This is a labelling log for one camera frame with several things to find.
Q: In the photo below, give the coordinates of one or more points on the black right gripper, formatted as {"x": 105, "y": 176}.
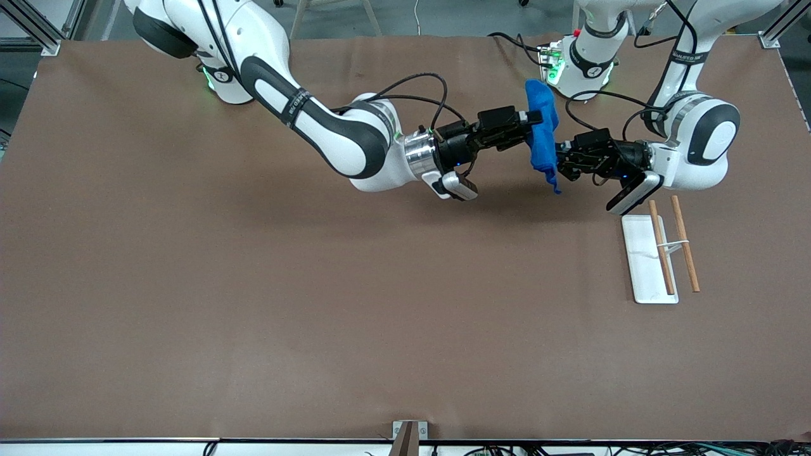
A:
{"x": 453, "y": 149}

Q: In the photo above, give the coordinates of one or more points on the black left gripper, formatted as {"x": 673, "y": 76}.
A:
{"x": 622, "y": 154}

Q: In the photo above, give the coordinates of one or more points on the blue towel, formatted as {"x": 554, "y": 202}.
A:
{"x": 542, "y": 107}

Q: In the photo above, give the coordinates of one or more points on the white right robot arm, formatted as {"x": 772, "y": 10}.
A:
{"x": 342, "y": 136}

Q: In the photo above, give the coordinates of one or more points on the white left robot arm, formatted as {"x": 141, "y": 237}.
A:
{"x": 703, "y": 136}

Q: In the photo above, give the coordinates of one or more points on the white towel rack wooden bars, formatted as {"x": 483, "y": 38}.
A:
{"x": 643, "y": 266}

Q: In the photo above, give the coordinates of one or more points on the pale wooden stand legs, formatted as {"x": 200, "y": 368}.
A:
{"x": 376, "y": 24}

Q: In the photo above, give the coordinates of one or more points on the brown paper table cover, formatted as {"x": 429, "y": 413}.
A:
{"x": 253, "y": 285}

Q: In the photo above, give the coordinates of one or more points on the aluminium frame profile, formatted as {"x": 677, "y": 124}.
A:
{"x": 38, "y": 35}
{"x": 776, "y": 31}

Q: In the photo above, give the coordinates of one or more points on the grey metal mounting bracket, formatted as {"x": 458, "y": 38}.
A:
{"x": 410, "y": 437}

